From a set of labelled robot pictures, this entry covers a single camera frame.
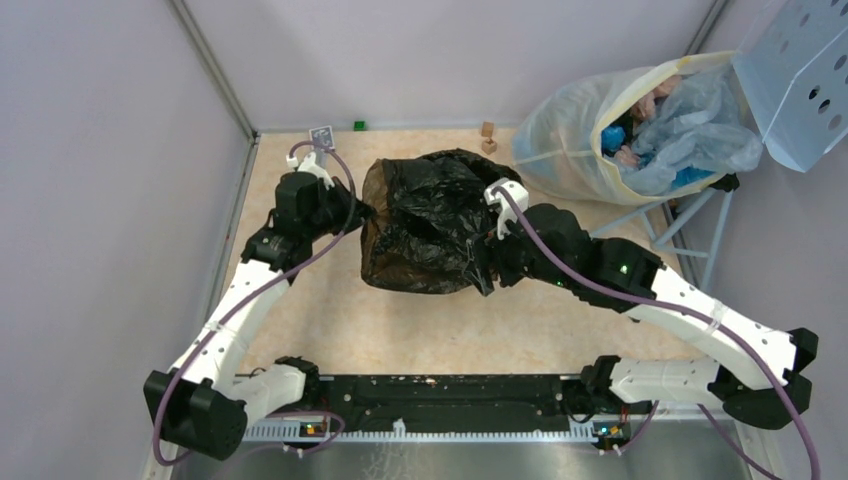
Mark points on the light blue plastic bag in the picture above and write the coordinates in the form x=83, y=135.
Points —
x=697, y=132

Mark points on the perforated light blue panel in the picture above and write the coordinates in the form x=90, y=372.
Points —
x=792, y=66

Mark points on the black bin liner bag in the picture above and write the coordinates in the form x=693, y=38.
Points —
x=386, y=261

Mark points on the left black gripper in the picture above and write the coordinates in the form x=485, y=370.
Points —
x=359, y=215

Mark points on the large translucent yellow-rimmed bag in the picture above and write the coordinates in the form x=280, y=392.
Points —
x=557, y=148

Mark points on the wooden cube far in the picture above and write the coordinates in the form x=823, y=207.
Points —
x=487, y=129

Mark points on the wooden cube near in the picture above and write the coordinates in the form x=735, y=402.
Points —
x=489, y=146

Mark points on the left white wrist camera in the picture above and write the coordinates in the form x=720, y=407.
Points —
x=308, y=164

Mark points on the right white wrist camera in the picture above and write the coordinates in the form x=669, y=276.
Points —
x=508, y=198

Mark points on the grey marker tag card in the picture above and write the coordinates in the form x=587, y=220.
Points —
x=323, y=140

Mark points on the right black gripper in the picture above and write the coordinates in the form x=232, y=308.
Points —
x=479, y=268

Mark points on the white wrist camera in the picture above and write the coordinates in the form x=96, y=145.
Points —
x=308, y=164
x=508, y=198

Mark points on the black trash bag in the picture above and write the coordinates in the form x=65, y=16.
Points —
x=439, y=199

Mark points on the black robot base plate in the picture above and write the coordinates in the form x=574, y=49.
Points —
x=475, y=404

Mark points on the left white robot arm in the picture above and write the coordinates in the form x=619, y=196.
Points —
x=198, y=404

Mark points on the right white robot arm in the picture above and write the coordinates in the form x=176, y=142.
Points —
x=750, y=371

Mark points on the wooden cube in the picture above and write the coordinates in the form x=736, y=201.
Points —
x=487, y=129
x=489, y=146

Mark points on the white cable duct strip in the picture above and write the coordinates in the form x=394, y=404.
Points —
x=293, y=431

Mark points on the pink plastic bag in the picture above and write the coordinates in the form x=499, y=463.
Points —
x=643, y=110

